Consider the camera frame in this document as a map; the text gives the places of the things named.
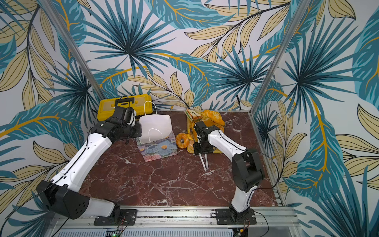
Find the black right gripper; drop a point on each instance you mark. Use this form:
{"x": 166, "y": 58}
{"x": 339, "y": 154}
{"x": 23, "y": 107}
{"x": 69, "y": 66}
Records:
{"x": 203, "y": 149}

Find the ring shaped twisted bread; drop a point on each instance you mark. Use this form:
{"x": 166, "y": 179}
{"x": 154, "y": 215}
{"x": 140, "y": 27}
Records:
{"x": 183, "y": 140}

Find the floral paper bag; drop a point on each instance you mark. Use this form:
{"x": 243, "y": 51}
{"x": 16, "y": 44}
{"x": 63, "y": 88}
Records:
{"x": 157, "y": 140}

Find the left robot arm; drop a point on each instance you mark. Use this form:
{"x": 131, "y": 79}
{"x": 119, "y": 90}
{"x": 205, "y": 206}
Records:
{"x": 61, "y": 194}

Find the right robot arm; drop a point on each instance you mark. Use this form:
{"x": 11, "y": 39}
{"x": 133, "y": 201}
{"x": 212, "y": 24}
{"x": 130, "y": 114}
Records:
{"x": 247, "y": 168}

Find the braided golden bread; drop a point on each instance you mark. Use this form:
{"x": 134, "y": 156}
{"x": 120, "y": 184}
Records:
{"x": 213, "y": 116}

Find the yellow plastic tray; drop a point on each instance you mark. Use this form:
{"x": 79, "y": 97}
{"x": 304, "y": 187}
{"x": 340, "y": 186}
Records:
{"x": 191, "y": 131}

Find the yellow tool box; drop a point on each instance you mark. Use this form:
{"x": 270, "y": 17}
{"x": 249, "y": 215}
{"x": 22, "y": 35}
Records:
{"x": 142, "y": 104}

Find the triangle sandwich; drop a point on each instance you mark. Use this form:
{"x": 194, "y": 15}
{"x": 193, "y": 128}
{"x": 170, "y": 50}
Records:
{"x": 192, "y": 115}

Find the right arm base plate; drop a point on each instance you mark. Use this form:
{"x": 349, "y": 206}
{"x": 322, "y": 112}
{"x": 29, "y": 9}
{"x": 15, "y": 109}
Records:
{"x": 228, "y": 216}

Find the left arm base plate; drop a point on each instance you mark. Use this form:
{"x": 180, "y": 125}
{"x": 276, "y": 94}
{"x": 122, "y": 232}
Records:
{"x": 117, "y": 218}

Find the aluminium front rail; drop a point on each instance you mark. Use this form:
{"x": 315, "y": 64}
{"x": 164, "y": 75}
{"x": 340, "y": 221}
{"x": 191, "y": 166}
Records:
{"x": 181, "y": 221}

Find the left aluminium corner post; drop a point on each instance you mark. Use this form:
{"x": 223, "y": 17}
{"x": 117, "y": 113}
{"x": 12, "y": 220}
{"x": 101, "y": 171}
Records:
{"x": 63, "y": 30}

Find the aluminium corner post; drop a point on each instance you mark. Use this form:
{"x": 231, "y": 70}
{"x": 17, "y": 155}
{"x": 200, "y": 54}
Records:
{"x": 63, "y": 30}
{"x": 295, "y": 21}

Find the right aluminium corner post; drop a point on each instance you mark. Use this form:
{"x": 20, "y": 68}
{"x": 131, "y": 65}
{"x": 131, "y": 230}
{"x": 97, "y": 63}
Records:
{"x": 295, "y": 21}

